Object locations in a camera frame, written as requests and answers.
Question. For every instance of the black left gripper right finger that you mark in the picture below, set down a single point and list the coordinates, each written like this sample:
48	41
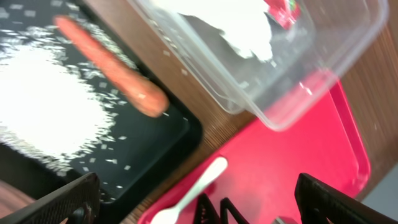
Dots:
320	203

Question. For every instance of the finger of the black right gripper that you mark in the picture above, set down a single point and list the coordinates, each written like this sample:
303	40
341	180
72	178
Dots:
205	212
226	207

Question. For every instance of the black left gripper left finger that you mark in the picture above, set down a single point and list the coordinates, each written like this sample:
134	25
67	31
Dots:
76	202

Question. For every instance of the white plastic spoon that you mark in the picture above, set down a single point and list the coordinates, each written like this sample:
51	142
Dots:
212	172

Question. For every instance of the white rice grains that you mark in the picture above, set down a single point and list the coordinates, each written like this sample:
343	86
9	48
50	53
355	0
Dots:
56	105

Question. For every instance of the orange carrot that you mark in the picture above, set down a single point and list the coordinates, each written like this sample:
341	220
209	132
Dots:
144	95

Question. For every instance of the white tissue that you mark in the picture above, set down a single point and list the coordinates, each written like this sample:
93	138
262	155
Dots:
243	23

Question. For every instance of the red snack wrapper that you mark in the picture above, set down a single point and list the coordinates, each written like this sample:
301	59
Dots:
284	12

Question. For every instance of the black waste tray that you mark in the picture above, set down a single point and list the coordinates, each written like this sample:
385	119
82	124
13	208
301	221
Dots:
155	147

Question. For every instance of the clear plastic waste bin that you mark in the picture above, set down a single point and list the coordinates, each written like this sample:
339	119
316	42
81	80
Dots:
308	59

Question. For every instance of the red plastic tray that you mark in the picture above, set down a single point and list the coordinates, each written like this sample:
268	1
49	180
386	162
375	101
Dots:
264	165

